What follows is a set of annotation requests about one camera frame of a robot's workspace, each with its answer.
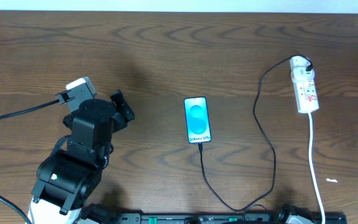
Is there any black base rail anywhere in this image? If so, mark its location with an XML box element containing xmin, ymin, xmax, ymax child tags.
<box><xmin>82</xmin><ymin>203</ymin><xmax>347</xmax><ymax>224</ymax></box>

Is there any small white paper scrap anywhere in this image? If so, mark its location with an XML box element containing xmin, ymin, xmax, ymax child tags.
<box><xmin>326</xmin><ymin>178</ymin><xmax>338</xmax><ymax>183</ymax></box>

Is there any white power strip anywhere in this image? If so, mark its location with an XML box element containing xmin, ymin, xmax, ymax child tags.
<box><xmin>291</xmin><ymin>67</ymin><xmax>319</xmax><ymax>114</ymax></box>

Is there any black charging cable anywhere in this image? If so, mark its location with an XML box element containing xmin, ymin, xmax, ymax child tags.
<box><xmin>197</xmin><ymin>54</ymin><xmax>314</xmax><ymax>213</ymax></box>

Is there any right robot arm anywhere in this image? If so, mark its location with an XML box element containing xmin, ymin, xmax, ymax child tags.
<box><xmin>277</xmin><ymin>204</ymin><xmax>315</xmax><ymax>224</ymax></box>

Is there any blue Galaxy smartphone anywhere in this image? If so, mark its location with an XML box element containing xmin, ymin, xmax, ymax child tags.
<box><xmin>184</xmin><ymin>96</ymin><xmax>212</xmax><ymax>144</ymax></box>

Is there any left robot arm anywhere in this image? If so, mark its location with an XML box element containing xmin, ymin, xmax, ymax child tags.
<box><xmin>28</xmin><ymin>90</ymin><xmax>134</xmax><ymax>223</ymax></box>

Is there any white USB charger plug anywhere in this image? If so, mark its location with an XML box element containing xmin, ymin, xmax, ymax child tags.
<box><xmin>290</xmin><ymin>55</ymin><xmax>313</xmax><ymax>71</ymax></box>

